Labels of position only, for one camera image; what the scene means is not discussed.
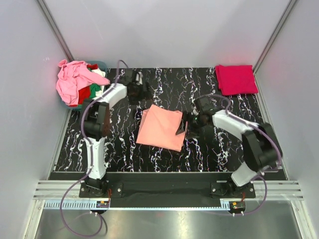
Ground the green garment in basket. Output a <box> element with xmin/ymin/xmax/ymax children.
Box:
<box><xmin>87</xmin><ymin>84</ymin><xmax>103</xmax><ymax>99</ymax></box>

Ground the teal laundry basket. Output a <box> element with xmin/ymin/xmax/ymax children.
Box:
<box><xmin>61</xmin><ymin>61</ymin><xmax>108</xmax><ymax>111</ymax></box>

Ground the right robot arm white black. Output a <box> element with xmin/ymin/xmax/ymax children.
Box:
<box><xmin>175</xmin><ymin>96</ymin><xmax>283</xmax><ymax>198</ymax></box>

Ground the white garment in basket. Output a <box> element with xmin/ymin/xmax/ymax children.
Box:
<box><xmin>92</xmin><ymin>69</ymin><xmax>106</xmax><ymax>94</ymax></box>

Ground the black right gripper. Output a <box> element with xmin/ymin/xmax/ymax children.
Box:
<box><xmin>175</xmin><ymin>110</ymin><xmax>205</xmax><ymax>139</ymax></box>

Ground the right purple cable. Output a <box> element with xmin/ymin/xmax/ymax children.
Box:
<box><xmin>196</xmin><ymin>94</ymin><xmax>284</xmax><ymax>216</ymax></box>

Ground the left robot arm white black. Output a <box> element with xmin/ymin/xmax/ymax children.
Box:
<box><xmin>80</xmin><ymin>69</ymin><xmax>153</xmax><ymax>197</ymax></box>

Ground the salmon orange t-shirt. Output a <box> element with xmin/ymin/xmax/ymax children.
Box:
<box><xmin>136</xmin><ymin>105</ymin><xmax>185</xmax><ymax>152</ymax></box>

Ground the corner aluminium post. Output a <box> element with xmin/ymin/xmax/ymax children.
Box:
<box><xmin>36</xmin><ymin>0</ymin><xmax>74</xmax><ymax>61</ymax></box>
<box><xmin>253</xmin><ymin>0</ymin><xmax>299</xmax><ymax>74</ymax></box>

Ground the red garment in basket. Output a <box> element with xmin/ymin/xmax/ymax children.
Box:
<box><xmin>78</xmin><ymin>64</ymin><xmax>99</xmax><ymax>106</ymax></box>

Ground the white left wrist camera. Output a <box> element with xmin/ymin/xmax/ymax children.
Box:
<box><xmin>136</xmin><ymin>72</ymin><xmax>143</xmax><ymax>85</ymax></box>

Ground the left corner aluminium post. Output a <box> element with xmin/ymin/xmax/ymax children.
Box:
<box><xmin>36</xmin><ymin>0</ymin><xmax>74</xmax><ymax>61</ymax></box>

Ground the aluminium frame rail front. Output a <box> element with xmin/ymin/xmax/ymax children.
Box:
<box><xmin>33</xmin><ymin>180</ymin><xmax>304</xmax><ymax>211</ymax></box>

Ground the folded magenta t-shirt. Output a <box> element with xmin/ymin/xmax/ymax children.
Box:
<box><xmin>215</xmin><ymin>65</ymin><xmax>259</xmax><ymax>96</ymax></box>

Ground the light pink t-shirt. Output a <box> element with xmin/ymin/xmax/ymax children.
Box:
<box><xmin>56</xmin><ymin>59</ymin><xmax>110</xmax><ymax>106</ymax></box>

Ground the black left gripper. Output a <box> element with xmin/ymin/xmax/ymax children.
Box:
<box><xmin>128</xmin><ymin>81</ymin><xmax>152</xmax><ymax>105</ymax></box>

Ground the right corner aluminium post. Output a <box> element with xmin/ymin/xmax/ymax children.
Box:
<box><xmin>253</xmin><ymin>0</ymin><xmax>299</xmax><ymax>74</ymax></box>

